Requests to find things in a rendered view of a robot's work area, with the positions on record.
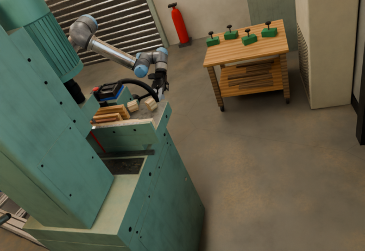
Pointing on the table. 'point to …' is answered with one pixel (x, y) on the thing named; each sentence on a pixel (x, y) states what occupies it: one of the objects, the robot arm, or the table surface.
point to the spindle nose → (75, 91)
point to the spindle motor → (40, 29)
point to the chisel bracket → (89, 106)
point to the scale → (115, 125)
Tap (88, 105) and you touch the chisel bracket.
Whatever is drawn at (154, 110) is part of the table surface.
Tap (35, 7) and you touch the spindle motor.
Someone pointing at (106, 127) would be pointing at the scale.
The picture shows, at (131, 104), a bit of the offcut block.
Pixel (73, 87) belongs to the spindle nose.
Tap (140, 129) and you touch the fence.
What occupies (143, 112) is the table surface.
